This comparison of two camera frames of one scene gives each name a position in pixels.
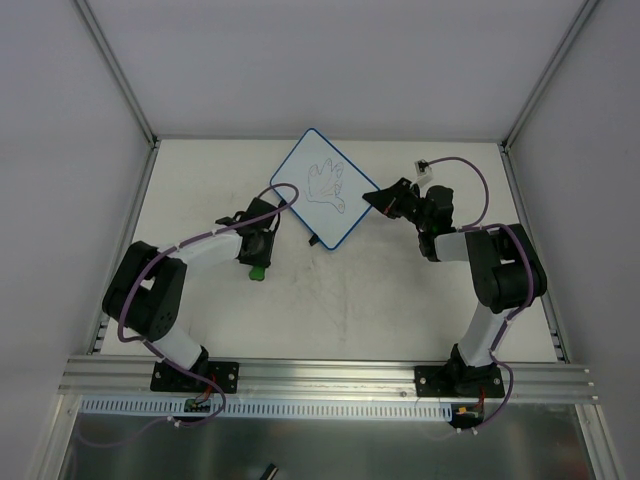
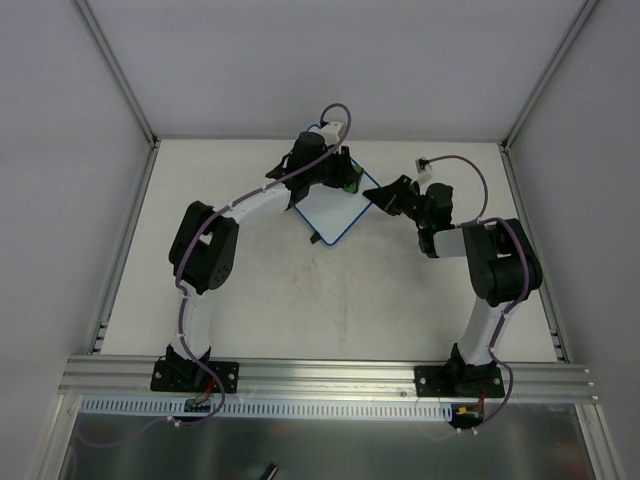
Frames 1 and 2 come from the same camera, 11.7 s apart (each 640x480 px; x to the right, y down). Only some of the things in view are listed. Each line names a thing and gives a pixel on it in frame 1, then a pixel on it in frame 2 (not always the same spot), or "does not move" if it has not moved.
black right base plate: (458, 381) does not move
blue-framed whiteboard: (331, 187) does not move
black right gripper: (403, 198) does not move
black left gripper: (257, 259) to (339, 170)
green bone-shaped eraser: (257, 273) to (354, 186)
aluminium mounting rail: (129, 379) does not move
